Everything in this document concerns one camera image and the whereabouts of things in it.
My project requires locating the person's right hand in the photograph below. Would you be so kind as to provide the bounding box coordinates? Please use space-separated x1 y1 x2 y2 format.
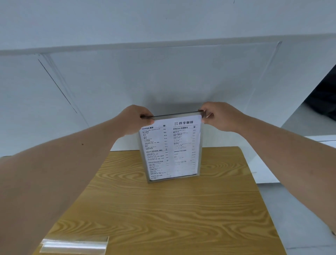
198 102 247 133

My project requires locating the person's left hand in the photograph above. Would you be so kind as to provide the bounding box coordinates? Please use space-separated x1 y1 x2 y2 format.
114 105 155 138

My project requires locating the clear acrylic menu stand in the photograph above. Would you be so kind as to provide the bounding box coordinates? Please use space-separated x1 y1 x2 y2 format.
138 111 206 184

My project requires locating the person's right forearm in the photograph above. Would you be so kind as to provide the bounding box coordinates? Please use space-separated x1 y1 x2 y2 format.
237 113 336 237

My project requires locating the person's left forearm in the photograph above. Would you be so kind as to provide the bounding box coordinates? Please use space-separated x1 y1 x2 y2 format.
0 118 127 255

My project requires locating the black object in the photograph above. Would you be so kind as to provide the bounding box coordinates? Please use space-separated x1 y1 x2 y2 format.
305 70 336 122

